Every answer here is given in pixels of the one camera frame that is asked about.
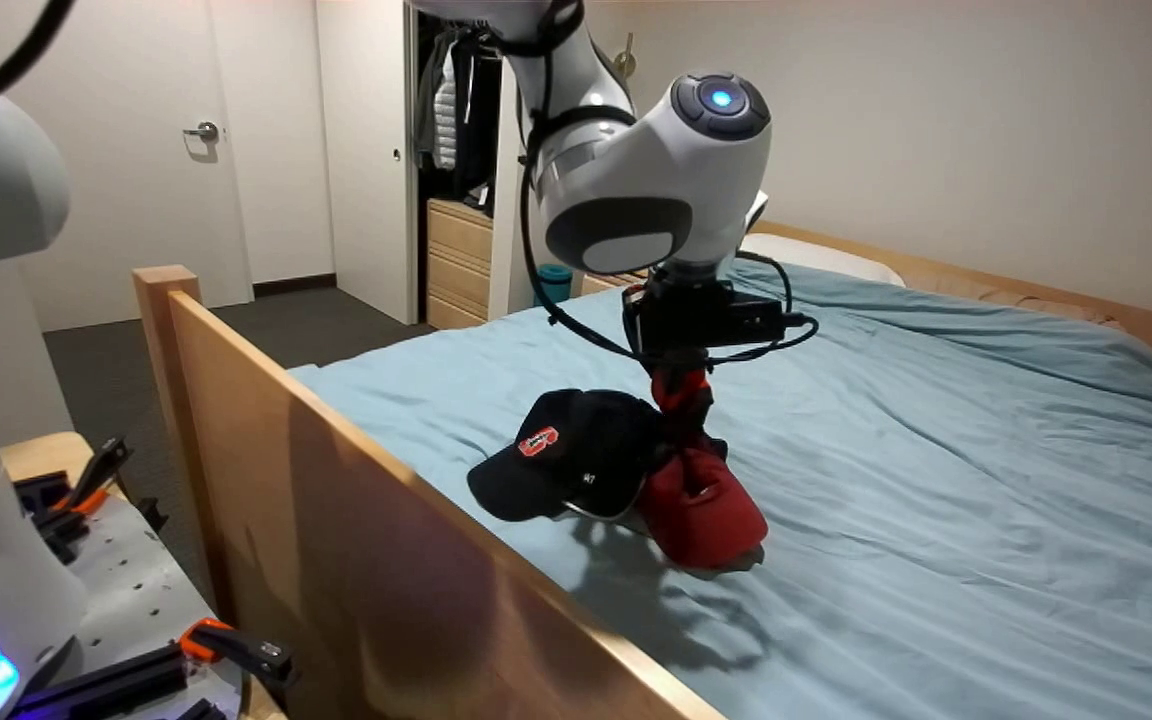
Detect red and black cap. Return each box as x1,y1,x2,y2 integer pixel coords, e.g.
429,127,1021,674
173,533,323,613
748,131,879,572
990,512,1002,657
634,359,772,576

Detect white room door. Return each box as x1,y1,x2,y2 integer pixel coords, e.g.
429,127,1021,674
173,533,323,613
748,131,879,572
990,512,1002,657
10,0,219,333

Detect silver door handle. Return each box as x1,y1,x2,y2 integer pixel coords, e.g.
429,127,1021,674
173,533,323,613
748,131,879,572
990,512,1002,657
178,117,225,162

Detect wooden slatted dresser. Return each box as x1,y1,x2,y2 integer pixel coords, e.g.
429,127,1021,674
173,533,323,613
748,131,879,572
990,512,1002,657
425,197,497,333

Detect light wooden bed frame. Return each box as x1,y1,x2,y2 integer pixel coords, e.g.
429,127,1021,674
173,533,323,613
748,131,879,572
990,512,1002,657
131,206,1152,720

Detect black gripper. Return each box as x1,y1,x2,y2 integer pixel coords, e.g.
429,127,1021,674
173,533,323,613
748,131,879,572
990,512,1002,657
625,273,736,381

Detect light blue bed sheet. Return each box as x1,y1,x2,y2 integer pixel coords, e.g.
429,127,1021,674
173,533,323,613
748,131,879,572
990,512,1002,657
287,253,1152,720

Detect hanging closet clothes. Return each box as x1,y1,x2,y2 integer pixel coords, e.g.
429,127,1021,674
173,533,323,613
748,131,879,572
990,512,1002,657
417,23,506,206

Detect orange and black clamp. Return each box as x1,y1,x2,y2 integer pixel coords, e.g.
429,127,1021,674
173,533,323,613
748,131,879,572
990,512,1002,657
10,436,136,569
10,613,297,720

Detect light wooden board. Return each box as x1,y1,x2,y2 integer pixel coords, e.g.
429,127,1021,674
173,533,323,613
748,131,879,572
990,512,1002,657
0,426,101,491

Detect teal waste bin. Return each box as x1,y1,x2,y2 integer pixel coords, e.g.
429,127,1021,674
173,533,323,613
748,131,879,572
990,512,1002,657
533,261,576,310

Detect grey perforated mounting plate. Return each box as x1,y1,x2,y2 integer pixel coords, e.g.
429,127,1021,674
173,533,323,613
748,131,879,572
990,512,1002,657
61,491,250,720

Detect white pillow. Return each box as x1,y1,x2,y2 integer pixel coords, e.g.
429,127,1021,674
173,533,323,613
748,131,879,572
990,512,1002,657
740,232,909,290

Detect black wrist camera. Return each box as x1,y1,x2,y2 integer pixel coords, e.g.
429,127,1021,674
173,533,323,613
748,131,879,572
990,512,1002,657
717,290,793,353

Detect black cap with orange logo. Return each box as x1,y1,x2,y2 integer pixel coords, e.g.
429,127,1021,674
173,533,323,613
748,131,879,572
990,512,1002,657
463,382,669,524

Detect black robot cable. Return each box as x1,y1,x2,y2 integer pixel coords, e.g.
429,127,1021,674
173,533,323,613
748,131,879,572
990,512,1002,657
0,0,825,371

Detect white closet door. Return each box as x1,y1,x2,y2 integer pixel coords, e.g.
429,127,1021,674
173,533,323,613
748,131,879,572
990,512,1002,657
313,0,417,329

